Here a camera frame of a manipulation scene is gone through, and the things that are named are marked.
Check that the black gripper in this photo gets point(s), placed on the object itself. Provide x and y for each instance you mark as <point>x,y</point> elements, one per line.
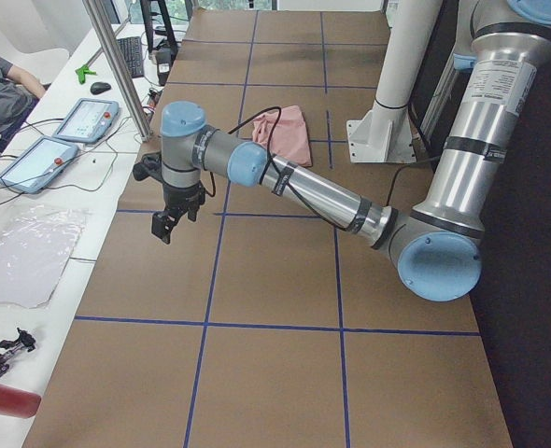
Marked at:
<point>180,196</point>

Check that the pink Snoopy t-shirt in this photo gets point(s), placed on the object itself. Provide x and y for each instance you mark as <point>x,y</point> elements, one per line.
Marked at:
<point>290,137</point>

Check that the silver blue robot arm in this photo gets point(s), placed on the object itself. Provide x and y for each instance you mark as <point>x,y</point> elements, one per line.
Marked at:
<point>432,235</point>

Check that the upper teach pendant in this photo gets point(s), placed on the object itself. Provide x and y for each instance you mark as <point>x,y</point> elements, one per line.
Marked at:
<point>88,121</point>

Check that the teach pendant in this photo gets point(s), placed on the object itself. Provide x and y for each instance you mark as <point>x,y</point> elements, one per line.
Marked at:
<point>38,165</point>
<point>88,121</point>

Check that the clear plastic bag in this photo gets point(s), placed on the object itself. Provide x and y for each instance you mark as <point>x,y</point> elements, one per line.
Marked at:
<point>35,247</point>

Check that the lower teach pendant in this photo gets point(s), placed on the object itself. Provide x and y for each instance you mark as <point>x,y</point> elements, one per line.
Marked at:
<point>38,165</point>

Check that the black computer mouse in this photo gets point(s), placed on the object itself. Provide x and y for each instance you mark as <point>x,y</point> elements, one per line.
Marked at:
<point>99,87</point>

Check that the black power adapter box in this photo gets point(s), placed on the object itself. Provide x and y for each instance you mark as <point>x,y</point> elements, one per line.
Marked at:
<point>163,61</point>

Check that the green plastic tool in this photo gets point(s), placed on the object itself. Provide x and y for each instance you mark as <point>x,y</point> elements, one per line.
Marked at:
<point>82,72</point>

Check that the black keyboard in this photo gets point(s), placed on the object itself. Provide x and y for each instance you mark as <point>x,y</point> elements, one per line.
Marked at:
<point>132,53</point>

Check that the seated person in grey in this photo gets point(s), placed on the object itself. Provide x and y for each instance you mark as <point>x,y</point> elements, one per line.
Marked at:
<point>20,92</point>

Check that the black pliers tool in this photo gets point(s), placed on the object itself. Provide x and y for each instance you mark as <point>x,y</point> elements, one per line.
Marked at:
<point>24,342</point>

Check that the red cylinder bottle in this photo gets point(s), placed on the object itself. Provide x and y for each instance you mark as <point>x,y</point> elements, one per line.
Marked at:
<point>18,403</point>

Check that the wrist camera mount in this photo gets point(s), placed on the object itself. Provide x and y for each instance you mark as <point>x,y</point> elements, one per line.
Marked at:
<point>150,165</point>

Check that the aluminium frame post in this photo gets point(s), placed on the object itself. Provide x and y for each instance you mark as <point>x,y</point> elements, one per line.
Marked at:
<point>110,47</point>

